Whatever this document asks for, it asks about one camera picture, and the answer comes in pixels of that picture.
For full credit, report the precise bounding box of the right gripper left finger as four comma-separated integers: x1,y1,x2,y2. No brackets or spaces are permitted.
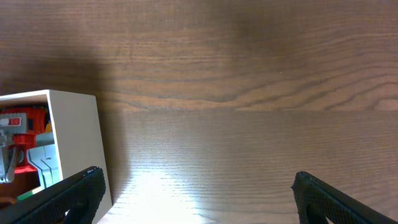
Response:
1,166,106,224

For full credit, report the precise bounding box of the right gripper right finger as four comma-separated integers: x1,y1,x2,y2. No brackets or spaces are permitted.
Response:
292,171,397,224

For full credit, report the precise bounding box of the yellow grey toy truck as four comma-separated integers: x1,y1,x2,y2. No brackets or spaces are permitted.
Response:
27,123,61,190

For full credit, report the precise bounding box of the multicolour puzzle cube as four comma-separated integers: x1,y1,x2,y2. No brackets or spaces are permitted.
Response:
17,186,43,201

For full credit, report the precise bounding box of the red toy fire truck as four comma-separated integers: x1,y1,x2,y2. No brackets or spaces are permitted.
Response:
1,107,49,184

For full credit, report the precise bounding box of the white cardboard box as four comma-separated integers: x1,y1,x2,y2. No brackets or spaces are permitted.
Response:
1,90,113,223

